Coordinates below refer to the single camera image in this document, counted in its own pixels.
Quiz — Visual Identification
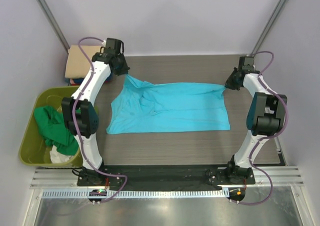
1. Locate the folded red t shirt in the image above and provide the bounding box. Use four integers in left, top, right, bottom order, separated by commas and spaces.
69, 79, 110, 86

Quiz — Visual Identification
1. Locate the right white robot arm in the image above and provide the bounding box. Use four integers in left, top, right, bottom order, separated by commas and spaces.
222, 55, 288, 184

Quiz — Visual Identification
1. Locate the aluminium corner post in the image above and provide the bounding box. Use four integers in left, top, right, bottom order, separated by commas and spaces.
251, 0, 289, 55
36, 0, 70, 53

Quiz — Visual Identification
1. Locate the white slotted cable duct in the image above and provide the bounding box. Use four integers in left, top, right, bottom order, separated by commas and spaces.
42, 188, 230, 199

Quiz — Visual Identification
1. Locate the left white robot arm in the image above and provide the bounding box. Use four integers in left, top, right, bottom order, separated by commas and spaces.
61, 38, 130, 186

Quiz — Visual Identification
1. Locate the green t shirt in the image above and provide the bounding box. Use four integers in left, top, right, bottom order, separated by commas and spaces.
33, 105, 79, 156

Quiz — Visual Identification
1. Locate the left aluminium corner post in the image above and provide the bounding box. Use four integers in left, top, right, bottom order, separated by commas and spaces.
36, 0, 70, 53

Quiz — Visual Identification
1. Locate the right aluminium corner post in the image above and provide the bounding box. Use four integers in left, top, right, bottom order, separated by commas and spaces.
251, 0, 289, 55

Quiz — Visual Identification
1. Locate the olive green plastic bin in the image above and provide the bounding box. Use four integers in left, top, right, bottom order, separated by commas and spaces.
18, 86, 83, 169

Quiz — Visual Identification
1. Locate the light blue t shirt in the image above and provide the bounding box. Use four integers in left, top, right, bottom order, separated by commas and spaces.
106, 75, 231, 135

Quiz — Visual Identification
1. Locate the white t shirt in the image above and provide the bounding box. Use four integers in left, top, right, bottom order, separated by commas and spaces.
49, 145, 74, 164

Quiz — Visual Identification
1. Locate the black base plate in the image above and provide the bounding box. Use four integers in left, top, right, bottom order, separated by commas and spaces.
76, 164, 256, 192

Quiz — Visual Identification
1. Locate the folded beige t shirt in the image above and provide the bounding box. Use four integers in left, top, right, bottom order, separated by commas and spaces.
65, 45, 91, 79

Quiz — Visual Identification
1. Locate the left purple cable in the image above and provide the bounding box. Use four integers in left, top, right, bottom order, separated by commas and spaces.
71, 37, 128, 204

